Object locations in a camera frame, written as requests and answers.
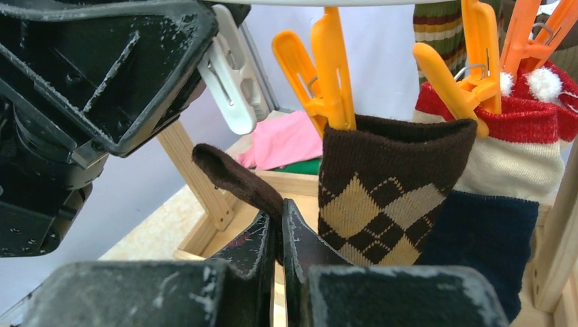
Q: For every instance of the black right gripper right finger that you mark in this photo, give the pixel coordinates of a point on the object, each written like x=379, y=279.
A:
x=324, y=289

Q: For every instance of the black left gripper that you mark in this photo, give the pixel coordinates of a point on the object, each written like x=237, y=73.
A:
x=41, y=193

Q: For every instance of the navy white red hanging sock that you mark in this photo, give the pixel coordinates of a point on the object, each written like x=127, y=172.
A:
x=488, y=219

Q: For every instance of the wooden hanger rack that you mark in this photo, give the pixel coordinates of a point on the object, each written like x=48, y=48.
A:
x=549, y=292

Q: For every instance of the brown hanging sock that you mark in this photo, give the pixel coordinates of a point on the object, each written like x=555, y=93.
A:
x=565, y=56

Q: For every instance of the orange clothes clip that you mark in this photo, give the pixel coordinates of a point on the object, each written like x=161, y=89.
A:
x=478, y=83
x=321, y=82
x=534, y=33

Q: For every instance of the pink cloth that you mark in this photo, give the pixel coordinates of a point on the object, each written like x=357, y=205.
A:
x=281, y=141

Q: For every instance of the brown argyle sock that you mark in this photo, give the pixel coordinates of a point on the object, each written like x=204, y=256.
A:
x=225, y=173
x=382, y=185

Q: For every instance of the green cloth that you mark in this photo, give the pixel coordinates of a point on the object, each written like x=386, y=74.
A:
x=309, y=167

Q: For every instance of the olive striped hanging sock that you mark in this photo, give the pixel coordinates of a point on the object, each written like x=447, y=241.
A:
x=440, y=26

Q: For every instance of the white clothes clip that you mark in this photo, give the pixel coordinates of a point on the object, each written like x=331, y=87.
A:
x=230, y=77

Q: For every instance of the white round clip hanger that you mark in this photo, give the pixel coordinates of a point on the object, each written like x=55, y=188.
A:
x=338, y=3

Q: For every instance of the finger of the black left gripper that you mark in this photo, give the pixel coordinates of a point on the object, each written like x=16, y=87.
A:
x=109, y=72

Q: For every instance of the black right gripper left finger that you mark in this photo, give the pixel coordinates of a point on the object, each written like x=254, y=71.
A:
x=233, y=287

